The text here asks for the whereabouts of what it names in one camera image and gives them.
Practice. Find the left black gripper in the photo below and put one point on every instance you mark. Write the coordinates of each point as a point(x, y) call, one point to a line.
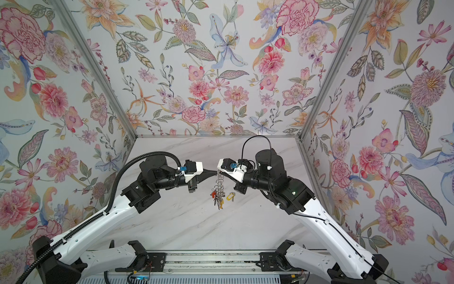
point(193, 184)

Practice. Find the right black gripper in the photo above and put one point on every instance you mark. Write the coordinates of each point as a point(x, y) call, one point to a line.
point(240, 189)

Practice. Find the round steel key organizer disc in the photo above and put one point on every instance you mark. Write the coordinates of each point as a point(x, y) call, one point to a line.
point(219, 188)

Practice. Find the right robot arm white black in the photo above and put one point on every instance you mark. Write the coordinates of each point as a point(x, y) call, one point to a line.
point(346, 261)

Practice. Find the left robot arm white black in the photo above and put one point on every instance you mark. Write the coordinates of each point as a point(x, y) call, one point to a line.
point(66, 259)

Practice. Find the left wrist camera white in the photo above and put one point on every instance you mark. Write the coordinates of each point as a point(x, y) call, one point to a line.
point(191, 169)

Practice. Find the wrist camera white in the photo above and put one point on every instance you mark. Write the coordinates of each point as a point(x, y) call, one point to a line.
point(191, 169)
point(232, 169)

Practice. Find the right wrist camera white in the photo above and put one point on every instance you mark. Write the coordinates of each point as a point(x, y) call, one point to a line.
point(232, 169)

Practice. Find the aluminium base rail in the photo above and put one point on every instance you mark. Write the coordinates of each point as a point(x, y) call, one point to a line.
point(173, 262)

